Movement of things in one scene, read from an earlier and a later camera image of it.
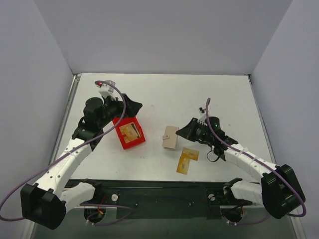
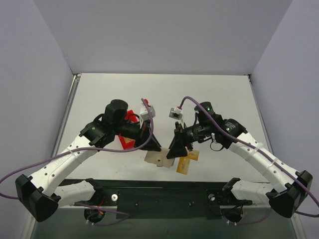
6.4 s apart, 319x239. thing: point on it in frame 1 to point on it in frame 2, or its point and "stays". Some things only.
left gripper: (124, 105) to (143, 133)
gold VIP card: (190, 154) stays
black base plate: (164, 199) stays
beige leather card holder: (169, 139) to (159, 158)
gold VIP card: (183, 166) stays
